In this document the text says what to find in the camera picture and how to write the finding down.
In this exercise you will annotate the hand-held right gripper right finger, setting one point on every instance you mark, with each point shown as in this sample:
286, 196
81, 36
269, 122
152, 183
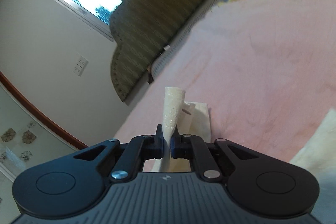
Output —
173, 146

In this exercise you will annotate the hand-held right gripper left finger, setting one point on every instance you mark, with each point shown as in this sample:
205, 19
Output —
159, 144

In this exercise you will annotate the cream pants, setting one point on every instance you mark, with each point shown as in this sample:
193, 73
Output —
172, 108

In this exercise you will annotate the grey striped pillow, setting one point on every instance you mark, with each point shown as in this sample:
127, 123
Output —
169, 54

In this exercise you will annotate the pink blanket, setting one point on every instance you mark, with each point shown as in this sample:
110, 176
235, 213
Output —
262, 56

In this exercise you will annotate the olive green padded headboard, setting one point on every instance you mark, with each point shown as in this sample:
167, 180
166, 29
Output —
157, 3

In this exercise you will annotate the white wardrobe door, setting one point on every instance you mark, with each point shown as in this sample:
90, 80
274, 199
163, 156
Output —
15, 134

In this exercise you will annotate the white wall switch plate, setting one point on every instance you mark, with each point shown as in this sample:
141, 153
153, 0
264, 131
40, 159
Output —
80, 66

